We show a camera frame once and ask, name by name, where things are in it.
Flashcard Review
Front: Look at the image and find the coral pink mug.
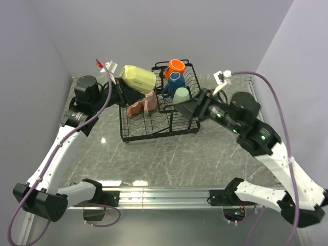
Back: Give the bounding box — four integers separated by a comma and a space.
126, 101, 143, 118

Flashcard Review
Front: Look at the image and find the black wire dish rack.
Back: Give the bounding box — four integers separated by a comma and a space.
119, 61, 200, 143

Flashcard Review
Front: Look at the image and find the orange mug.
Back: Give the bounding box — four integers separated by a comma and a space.
163, 59, 186, 81

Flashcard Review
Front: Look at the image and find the blue mug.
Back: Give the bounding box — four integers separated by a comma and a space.
162, 72, 186, 98

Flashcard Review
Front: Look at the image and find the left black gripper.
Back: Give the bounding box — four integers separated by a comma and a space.
91, 77, 146, 112

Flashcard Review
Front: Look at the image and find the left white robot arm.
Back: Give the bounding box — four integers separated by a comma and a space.
13, 75, 154, 222

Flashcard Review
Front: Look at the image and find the yellow mug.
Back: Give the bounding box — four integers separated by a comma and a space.
119, 65, 156, 94

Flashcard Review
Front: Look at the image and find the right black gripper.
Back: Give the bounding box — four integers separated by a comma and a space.
173, 87, 242, 134

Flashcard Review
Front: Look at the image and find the green cup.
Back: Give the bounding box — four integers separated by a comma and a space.
172, 87, 190, 105

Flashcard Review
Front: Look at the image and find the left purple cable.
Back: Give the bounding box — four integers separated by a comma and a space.
6, 58, 121, 246

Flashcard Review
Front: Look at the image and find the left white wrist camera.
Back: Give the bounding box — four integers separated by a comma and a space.
96, 60, 117, 80

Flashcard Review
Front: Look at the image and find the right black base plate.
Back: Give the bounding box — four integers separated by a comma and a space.
209, 189, 239, 206

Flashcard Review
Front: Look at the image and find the aluminium mounting rail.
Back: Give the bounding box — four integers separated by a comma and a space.
58, 186, 285, 210

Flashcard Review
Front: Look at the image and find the light pink mug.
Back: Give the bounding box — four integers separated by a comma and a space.
142, 90, 157, 113

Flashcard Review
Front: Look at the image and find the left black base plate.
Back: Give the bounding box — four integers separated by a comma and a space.
101, 191, 120, 207

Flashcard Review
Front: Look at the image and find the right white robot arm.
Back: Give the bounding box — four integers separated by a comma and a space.
174, 89, 327, 228

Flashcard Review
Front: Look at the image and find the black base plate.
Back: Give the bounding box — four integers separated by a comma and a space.
209, 189, 239, 206
101, 191, 120, 207

